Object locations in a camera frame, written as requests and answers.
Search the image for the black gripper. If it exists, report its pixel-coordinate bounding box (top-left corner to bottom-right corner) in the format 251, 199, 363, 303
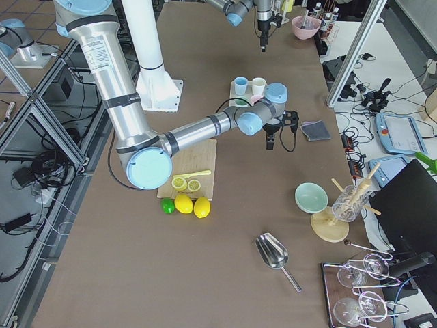
256, 10, 282, 52
263, 110, 299, 150

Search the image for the pink cup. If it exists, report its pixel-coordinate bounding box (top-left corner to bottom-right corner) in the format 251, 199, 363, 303
251, 95, 263, 105

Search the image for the cream cup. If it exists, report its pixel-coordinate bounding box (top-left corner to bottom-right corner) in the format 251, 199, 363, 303
252, 77, 266, 96

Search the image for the green cup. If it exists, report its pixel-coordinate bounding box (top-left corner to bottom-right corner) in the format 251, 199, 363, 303
235, 98, 249, 107

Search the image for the blue cup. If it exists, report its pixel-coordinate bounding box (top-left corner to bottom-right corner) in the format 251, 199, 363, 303
234, 77, 248, 96

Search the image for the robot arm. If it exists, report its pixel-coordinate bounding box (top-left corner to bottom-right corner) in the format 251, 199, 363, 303
55, 1, 287, 190
206, 0, 283, 52

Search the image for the dark glass tray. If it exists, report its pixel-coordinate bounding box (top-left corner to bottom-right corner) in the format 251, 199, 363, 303
321, 260, 410, 327

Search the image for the metal tube tool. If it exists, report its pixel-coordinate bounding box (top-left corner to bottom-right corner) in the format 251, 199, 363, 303
300, 10, 309, 29

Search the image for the yellow cup on rack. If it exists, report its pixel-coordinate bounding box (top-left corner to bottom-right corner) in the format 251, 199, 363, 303
282, 0, 294, 13

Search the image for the grey cloth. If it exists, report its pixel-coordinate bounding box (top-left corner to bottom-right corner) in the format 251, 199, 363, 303
300, 120, 331, 142

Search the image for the pink bowl with ice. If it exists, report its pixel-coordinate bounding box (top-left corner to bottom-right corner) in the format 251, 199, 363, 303
292, 16, 321, 40

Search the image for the wooden cutting board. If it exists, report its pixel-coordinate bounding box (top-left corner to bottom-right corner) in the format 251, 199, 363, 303
157, 139, 217, 201

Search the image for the green bowl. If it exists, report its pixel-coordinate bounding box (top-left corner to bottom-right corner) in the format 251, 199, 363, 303
295, 182, 328, 214

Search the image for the yellow plastic knife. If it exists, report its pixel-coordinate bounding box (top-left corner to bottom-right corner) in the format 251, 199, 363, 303
173, 169, 212, 179

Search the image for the lemon slice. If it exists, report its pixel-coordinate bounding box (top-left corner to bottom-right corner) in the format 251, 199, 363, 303
171, 176, 188, 191
187, 179, 201, 193

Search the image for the yellow lemon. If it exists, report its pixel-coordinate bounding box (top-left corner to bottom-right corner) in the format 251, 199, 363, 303
174, 194, 194, 214
193, 197, 211, 219

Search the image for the clear glass on stand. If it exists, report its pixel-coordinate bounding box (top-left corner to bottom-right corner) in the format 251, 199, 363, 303
332, 185, 369, 222

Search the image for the wooden stand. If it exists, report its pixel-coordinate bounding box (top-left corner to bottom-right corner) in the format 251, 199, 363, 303
311, 163, 382, 243

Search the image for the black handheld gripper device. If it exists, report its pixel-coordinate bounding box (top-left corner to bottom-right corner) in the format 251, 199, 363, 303
361, 78, 391, 113

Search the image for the metal scoop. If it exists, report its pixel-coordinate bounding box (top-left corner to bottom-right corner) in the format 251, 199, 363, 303
255, 232, 302, 293

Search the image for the green lime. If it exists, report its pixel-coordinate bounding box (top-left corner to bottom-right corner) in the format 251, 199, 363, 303
160, 198, 175, 214

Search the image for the blue teach pendant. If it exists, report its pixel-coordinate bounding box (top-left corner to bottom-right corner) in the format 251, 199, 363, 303
375, 113, 428, 155

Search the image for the black monitor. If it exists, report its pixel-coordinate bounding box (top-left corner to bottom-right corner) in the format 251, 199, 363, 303
369, 159, 436, 254

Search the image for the wine glass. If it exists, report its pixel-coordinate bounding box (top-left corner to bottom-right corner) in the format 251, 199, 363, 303
363, 253, 389, 280
333, 291, 388, 327
337, 262, 367, 288

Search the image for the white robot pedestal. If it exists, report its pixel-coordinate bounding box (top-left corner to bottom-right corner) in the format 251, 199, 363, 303
122, 0, 183, 113

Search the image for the aluminium frame post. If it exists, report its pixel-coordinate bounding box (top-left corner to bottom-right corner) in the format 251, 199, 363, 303
326, 0, 387, 109

